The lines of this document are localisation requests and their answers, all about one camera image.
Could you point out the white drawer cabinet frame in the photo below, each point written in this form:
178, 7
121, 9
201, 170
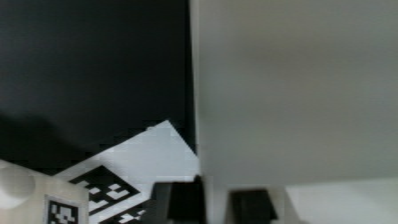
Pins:
295, 60

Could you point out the white marker sheet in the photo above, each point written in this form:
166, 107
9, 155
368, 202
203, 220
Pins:
150, 159

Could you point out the small white drawer with knob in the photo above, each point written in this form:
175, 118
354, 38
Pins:
41, 200

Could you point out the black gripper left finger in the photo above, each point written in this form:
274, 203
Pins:
176, 204

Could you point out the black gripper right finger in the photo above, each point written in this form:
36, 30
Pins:
251, 207

